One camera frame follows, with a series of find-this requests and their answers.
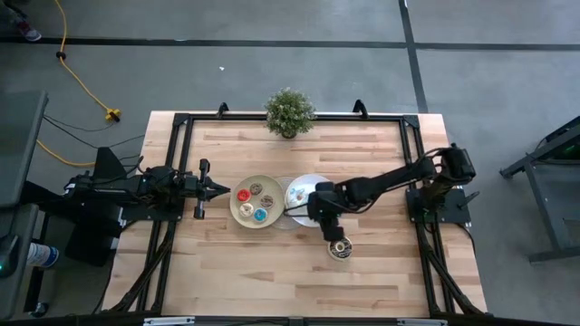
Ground grey desk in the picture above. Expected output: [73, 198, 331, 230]
[0, 202, 40, 321]
[0, 89, 49, 209]

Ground large white glazed donut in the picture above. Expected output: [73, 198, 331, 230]
[286, 186, 312, 207]

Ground person's shoe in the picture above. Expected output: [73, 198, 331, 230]
[16, 20, 43, 43]

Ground black flat panel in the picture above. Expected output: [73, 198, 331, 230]
[64, 146, 129, 268]

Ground black metal table frame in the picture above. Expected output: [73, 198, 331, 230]
[101, 100, 489, 318]

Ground white round plate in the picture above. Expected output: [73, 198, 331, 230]
[284, 173, 336, 229]

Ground grey metal stand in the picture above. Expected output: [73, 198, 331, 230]
[499, 115, 580, 264]

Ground black round device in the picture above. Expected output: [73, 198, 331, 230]
[0, 234, 22, 279]

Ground green potted plant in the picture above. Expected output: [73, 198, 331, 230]
[264, 86, 317, 139]

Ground yellow extension cord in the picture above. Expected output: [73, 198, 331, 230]
[35, 0, 122, 168]

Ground large chocolate glazed donut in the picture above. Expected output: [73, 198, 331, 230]
[327, 236, 354, 263]

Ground white bottle blue label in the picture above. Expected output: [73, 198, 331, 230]
[25, 242, 61, 269]

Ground beige round plate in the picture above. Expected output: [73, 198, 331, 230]
[228, 174, 286, 230]

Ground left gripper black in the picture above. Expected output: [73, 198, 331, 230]
[183, 158, 231, 219]

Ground silver metal bracket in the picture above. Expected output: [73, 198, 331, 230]
[142, 316, 197, 326]
[396, 318, 449, 326]

